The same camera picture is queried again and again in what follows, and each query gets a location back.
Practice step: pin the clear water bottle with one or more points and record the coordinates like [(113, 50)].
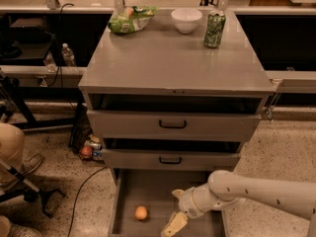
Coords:
[(68, 55), (50, 63)]

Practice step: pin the black side table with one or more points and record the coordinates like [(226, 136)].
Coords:
[(24, 76)]

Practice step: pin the person leg beige trousers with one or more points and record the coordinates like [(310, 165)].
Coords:
[(12, 141)]

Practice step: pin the grey middle drawer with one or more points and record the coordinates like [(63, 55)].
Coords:
[(169, 160)]

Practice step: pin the green chip bag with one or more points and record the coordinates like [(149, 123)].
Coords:
[(132, 19)]

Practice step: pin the grey bottom drawer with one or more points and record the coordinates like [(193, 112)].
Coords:
[(152, 189)]

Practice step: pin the red apple on floor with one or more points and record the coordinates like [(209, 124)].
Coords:
[(86, 152)]

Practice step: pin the orange fruit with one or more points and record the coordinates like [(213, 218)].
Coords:
[(141, 213)]

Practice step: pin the black tripod stand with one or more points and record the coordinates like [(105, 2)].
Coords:
[(30, 192)]

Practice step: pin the grey sneaker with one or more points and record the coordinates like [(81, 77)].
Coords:
[(31, 164), (22, 231)]

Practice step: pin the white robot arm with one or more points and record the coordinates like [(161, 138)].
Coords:
[(224, 189)]

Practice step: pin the grey metal drawer cabinet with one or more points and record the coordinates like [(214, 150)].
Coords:
[(159, 70)]

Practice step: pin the grey top drawer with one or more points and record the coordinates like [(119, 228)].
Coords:
[(173, 126)]

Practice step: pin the green soda can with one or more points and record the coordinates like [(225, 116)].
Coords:
[(215, 24)]

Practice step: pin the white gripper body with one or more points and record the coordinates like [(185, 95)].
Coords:
[(188, 202)]

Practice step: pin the white bowl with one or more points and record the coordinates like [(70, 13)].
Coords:
[(186, 20)]

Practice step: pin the grey drawer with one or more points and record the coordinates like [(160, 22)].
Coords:
[(169, 160), (173, 126), (152, 189)]

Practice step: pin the silver can on floor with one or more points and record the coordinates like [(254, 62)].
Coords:
[(93, 144)]

